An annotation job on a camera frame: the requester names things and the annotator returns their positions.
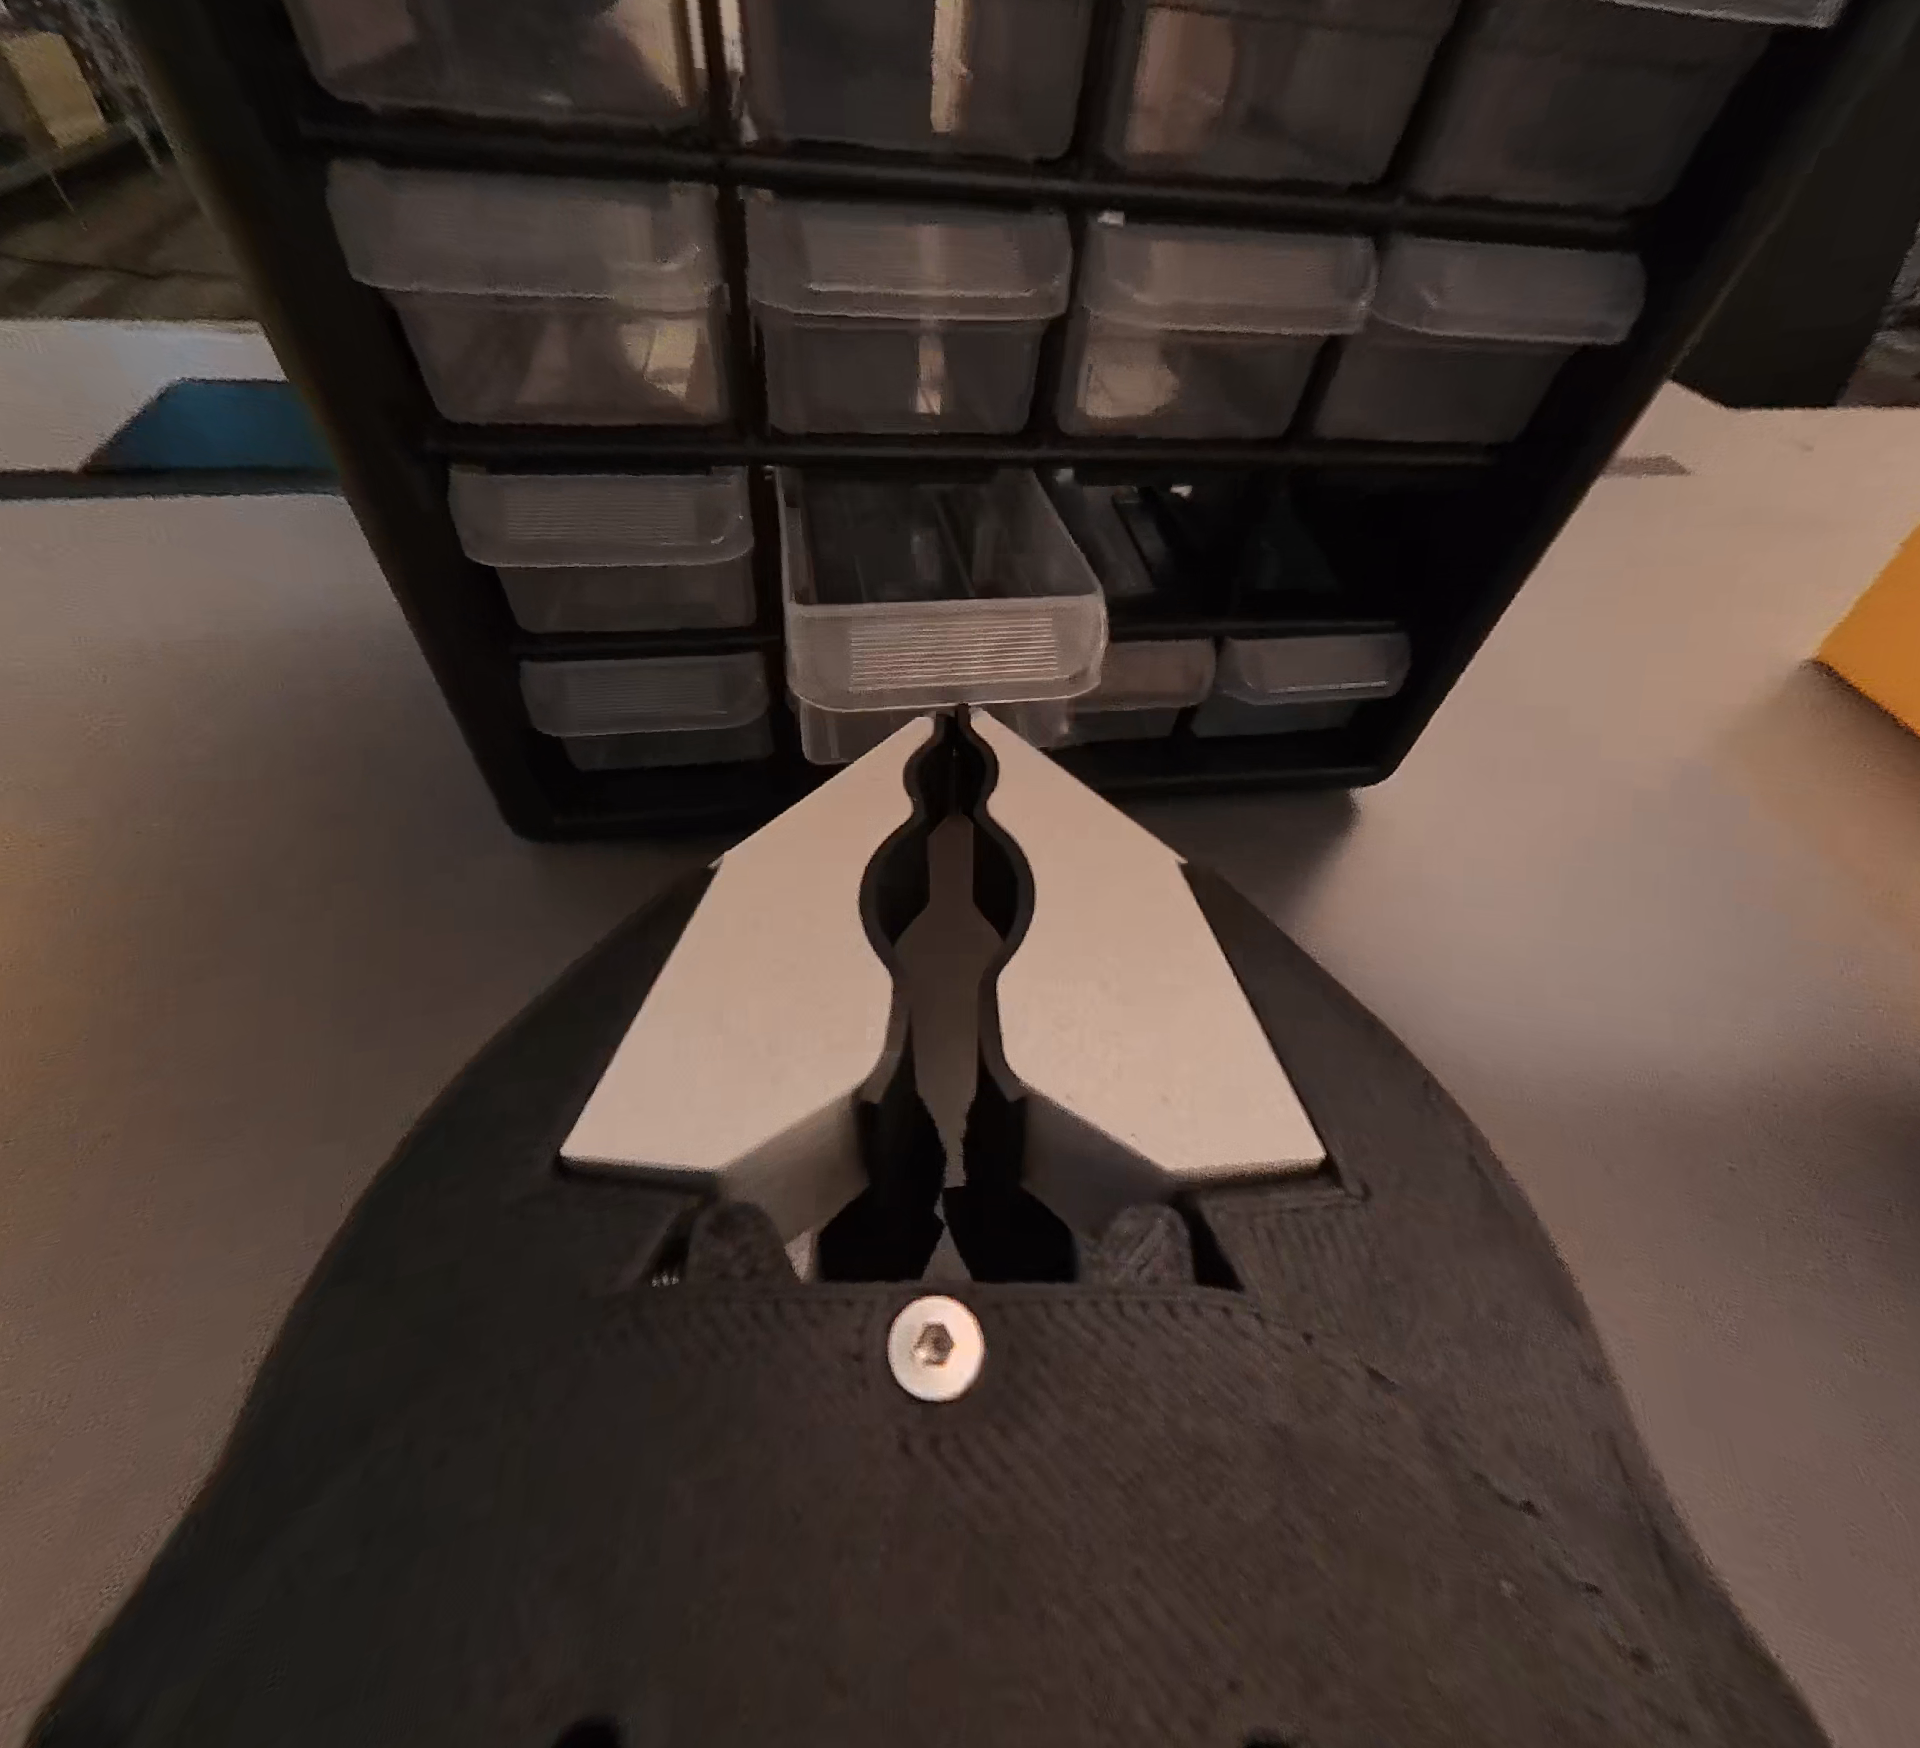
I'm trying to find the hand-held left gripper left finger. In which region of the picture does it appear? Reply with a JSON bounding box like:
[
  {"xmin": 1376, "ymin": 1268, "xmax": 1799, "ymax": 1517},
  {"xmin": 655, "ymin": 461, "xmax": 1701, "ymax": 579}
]
[{"xmin": 560, "ymin": 705, "xmax": 962, "ymax": 1282}]

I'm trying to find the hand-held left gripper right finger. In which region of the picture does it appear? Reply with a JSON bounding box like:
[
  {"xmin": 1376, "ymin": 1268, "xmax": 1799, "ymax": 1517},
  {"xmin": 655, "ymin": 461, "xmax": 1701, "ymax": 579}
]
[{"xmin": 956, "ymin": 705, "xmax": 1331, "ymax": 1282}]

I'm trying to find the black drawer cabinet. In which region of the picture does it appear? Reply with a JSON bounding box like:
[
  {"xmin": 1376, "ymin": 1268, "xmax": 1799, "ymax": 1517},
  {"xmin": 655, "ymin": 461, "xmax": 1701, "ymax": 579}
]
[{"xmin": 141, "ymin": 0, "xmax": 1920, "ymax": 842}]

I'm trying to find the yellow plastic bin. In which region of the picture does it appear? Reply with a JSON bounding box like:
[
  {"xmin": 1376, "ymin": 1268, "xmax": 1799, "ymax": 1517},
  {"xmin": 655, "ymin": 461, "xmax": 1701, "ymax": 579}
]
[{"xmin": 1814, "ymin": 560, "xmax": 1920, "ymax": 738}]

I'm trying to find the array of small clear drawers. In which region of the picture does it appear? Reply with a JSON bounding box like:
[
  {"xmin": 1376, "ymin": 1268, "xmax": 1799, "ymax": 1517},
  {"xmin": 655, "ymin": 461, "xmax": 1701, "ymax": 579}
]
[{"xmin": 209, "ymin": 0, "xmax": 1864, "ymax": 771}]

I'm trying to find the blue flat mat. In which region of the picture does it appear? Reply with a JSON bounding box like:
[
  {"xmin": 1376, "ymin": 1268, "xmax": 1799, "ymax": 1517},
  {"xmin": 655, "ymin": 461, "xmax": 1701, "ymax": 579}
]
[{"xmin": 82, "ymin": 375, "xmax": 344, "ymax": 476}]

